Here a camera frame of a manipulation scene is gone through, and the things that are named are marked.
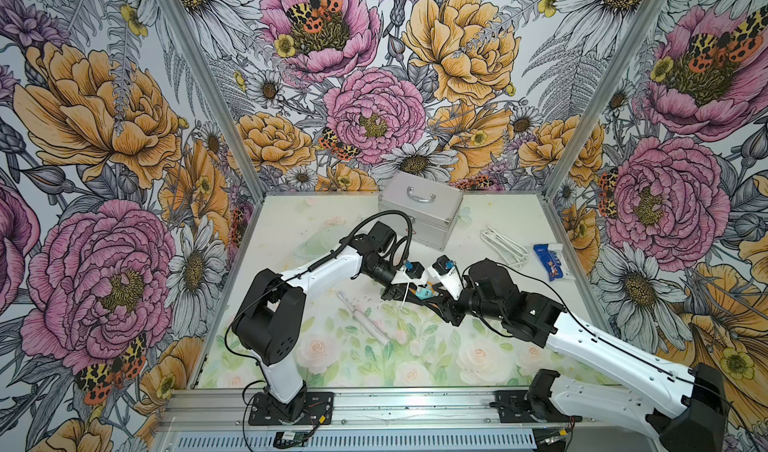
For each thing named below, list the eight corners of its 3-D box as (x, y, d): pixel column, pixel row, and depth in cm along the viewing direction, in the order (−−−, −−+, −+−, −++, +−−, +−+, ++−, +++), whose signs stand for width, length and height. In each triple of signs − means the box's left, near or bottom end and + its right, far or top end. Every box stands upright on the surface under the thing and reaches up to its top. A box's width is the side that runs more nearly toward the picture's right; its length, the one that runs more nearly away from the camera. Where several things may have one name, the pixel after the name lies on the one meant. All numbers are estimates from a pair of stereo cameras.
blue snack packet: (550, 281, 99) (554, 276, 96) (533, 249, 107) (536, 244, 105) (563, 279, 99) (567, 275, 97) (546, 248, 107) (549, 243, 105)
